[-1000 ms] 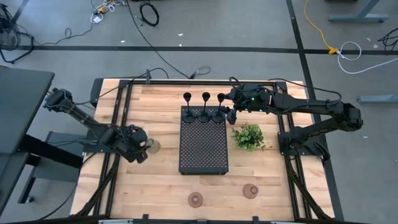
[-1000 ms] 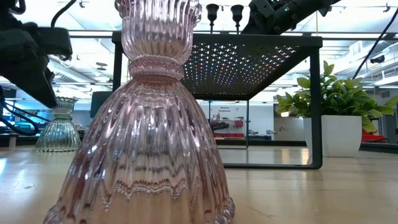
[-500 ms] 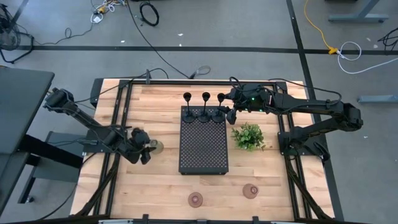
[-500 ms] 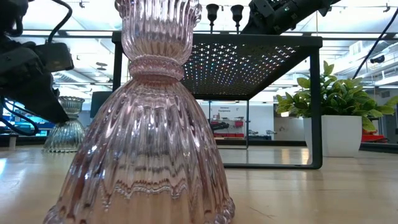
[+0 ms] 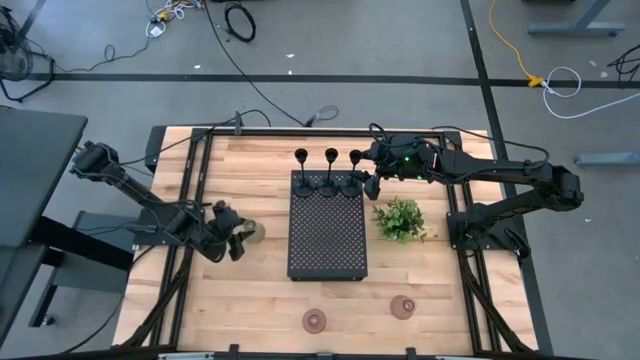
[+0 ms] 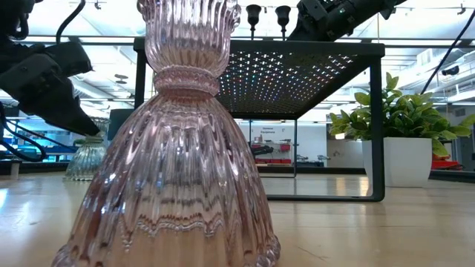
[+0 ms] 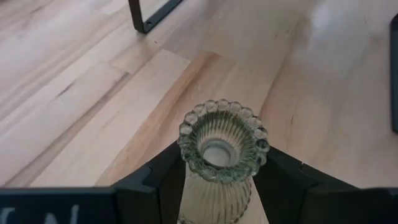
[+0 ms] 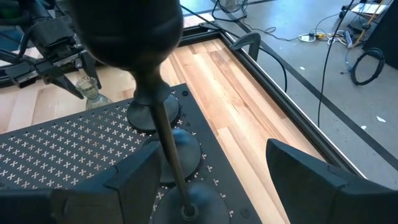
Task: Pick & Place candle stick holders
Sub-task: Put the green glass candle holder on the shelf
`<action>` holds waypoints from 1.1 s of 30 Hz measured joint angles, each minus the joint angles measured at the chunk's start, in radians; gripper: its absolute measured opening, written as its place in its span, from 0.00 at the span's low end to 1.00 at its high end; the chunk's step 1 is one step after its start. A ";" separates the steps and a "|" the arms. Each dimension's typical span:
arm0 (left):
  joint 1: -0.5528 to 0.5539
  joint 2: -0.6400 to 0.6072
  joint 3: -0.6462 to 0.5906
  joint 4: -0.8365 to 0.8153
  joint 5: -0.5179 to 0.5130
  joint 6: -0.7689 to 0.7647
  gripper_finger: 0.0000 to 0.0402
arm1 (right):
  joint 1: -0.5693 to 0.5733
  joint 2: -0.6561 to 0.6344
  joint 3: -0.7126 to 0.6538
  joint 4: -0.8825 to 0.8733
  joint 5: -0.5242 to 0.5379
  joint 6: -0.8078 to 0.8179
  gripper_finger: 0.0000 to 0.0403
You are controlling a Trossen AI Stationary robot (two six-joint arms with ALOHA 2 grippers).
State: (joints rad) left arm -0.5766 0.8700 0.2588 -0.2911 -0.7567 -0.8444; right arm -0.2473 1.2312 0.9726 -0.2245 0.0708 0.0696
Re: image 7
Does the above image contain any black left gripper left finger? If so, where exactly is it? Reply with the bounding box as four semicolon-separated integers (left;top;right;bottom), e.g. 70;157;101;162
0;141;187;224

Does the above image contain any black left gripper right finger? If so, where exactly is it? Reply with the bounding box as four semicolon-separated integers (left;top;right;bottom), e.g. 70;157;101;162
253;146;398;224

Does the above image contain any black aluminium table frame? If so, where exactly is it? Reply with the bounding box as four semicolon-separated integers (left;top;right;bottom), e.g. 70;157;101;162
127;0;185;35

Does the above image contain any ribbed clear glass vase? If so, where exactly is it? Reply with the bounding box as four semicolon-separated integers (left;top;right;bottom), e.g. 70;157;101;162
176;98;271;224

